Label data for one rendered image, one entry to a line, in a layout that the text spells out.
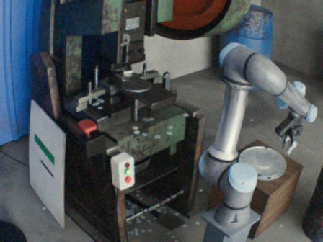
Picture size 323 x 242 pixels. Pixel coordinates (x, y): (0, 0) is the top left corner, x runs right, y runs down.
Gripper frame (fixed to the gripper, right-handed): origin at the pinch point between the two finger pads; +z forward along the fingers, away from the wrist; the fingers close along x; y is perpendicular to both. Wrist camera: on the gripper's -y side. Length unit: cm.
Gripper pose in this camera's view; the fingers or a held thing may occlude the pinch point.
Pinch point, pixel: (285, 150)
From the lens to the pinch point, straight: 180.4
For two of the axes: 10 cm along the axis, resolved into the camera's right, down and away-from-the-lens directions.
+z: -0.3, 8.8, 4.8
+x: -3.8, -4.5, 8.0
